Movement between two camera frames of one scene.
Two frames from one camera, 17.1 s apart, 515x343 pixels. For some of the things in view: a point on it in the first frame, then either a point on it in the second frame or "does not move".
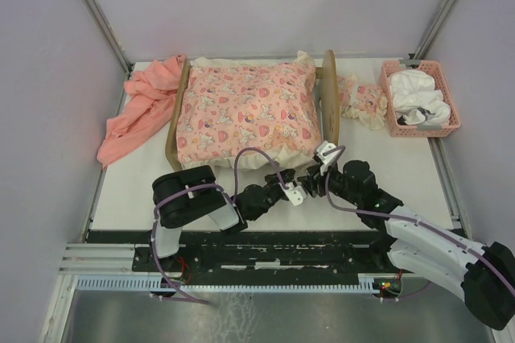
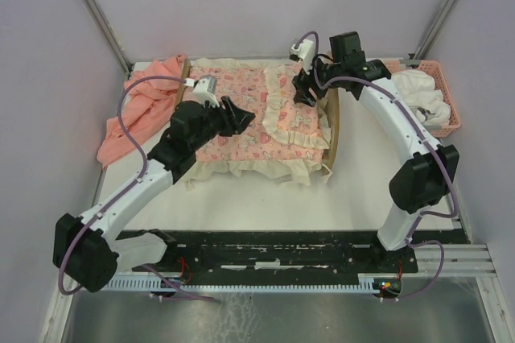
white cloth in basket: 415,100 does not move
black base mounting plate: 261,258 does not move
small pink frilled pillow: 366,103 -> 288,120
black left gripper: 275,179 -> 238,119
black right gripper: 314,177 -> 302,82
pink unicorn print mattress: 228,105 does not move
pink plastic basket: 400,130 does not move
